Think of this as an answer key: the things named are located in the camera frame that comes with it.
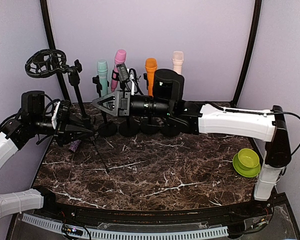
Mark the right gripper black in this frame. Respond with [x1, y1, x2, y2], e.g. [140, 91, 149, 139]
[92, 89, 173, 118]

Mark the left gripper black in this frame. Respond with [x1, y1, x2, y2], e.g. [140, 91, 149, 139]
[31, 112, 94, 147]

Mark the glitter microphone with silver grille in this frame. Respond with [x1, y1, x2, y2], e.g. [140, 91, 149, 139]
[68, 140, 81, 153]

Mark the black tripod stand with shock mount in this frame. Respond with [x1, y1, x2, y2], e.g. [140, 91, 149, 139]
[24, 49, 111, 173]

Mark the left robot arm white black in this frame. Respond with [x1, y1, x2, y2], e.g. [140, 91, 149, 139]
[0, 90, 95, 219]

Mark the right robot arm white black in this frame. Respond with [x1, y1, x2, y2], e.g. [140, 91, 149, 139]
[92, 69, 294, 217]

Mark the black stand under mint microphone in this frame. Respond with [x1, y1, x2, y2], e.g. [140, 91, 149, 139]
[92, 75, 118, 138]

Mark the black stand under pink microphone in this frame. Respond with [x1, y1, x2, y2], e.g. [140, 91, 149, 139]
[111, 70, 140, 137]

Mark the mint green microphone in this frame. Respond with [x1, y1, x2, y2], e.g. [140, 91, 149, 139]
[97, 59, 109, 97]

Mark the black stand under orange microphone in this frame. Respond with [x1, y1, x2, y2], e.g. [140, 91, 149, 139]
[140, 73, 160, 135]

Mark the pink microphone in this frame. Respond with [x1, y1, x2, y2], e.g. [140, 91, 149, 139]
[110, 49, 128, 93]

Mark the orange microphone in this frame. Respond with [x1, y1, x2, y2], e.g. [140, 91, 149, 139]
[145, 58, 158, 96]

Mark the black stand under cream microphone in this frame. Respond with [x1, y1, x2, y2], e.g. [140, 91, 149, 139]
[160, 125, 181, 138]

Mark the cream white microphone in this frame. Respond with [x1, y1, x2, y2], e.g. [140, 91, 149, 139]
[171, 50, 184, 75]

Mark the green bowl on saucer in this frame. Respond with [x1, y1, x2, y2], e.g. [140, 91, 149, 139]
[232, 148, 261, 178]

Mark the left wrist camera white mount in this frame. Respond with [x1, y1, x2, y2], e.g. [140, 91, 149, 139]
[51, 100, 71, 130]

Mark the left black corner post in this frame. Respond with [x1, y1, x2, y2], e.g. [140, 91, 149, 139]
[39, 0, 71, 103]

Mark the black corner post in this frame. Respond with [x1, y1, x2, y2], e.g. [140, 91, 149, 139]
[39, 0, 71, 103]
[230, 0, 262, 107]

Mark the white slotted cable duct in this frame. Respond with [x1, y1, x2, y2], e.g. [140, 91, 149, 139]
[21, 213, 229, 240]

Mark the black front rail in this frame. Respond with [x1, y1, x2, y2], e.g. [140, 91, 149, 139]
[14, 194, 288, 227]

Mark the right black corner post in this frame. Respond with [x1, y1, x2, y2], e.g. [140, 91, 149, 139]
[230, 0, 262, 107]

